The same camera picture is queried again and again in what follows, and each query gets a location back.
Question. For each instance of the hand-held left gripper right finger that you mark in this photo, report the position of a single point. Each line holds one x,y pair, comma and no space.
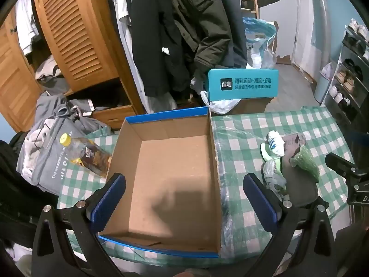
261,200

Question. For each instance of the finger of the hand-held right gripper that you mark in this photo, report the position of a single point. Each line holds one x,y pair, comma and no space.
340,165

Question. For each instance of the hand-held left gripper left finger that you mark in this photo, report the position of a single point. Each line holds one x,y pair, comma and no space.
111,197

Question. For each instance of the dark grey cloth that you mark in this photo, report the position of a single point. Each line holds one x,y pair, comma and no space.
299,184

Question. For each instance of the white plastic bag blue print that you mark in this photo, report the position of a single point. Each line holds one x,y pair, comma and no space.
275,144

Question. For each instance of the cardboard box blue outside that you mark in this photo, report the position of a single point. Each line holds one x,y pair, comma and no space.
173,179

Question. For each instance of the plastic bottle yellow cap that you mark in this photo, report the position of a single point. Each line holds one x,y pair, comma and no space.
89,155

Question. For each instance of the green white checked tablecloth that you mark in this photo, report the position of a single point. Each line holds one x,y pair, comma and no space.
248,150

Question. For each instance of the pale blue bin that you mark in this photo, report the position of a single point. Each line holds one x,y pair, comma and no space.
321,89

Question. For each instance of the small white hanging bag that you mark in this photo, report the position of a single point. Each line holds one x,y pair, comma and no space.
327,70

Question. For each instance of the grey hooded garment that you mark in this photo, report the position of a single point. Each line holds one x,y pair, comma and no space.
57,104

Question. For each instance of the teal shoe box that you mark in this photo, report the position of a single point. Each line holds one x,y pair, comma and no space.
245,92

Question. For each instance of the metal shoe rack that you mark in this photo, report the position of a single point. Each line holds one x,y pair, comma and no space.
344,41

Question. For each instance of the white door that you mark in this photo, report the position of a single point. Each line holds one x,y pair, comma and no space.
305,20

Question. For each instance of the hanging dark coats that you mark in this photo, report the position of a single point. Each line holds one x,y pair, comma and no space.
126,49

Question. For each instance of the blue translucent plastic bag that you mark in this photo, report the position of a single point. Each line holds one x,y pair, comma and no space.
256,31

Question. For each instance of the wooden wardrobe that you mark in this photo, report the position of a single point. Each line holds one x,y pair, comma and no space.
72,34

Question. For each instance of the black hanging coat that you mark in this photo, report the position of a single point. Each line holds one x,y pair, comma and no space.
155,34

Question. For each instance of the dark navy hanging coat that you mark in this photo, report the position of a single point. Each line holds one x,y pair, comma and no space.
233,28

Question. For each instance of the olive hanging jacket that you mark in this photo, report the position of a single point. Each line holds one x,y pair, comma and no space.
199,20

